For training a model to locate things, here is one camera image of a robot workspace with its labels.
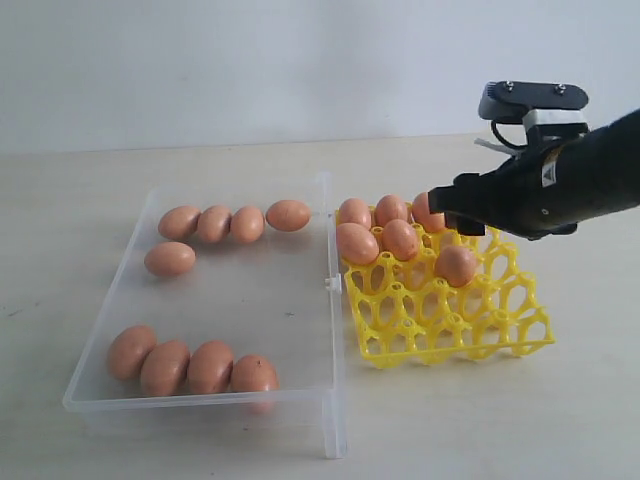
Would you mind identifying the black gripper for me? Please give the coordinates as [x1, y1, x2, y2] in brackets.
[428, 134, 639, 240]

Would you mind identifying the brown egg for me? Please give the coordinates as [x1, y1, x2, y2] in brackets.
[157, 205, 201, 241]
[266, 199, 311, 232]
[374, 194, 409, 227]
[106, 325, 157, 381]
[411, 192, 446, 233]
[196, 205, 232, 244]
[230, 205, 265, 244]
[338, 197, 372, 230]
[382, 219, 419, 261]
[144, 241, 196, 278]
[187, 340, 234, 394]
[140, 340, 190, 397]
[434, 245, 478, 288]
[230, 354, 280, 393]
[336, 223, 379, 265]

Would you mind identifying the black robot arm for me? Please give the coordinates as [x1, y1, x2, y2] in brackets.
[428, 111, 639, 240]

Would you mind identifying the yellow plastic egg tray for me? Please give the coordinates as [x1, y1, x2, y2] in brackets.
[342, 201, 555, 369]

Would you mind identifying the clear plastic tray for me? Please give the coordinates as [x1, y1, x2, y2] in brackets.
[63, 173, 347, 459]

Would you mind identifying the black cable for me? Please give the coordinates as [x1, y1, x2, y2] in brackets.
[489, 119, 531, 151]

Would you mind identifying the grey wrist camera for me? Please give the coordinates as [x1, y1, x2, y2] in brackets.
[478, 80, 589, 145]

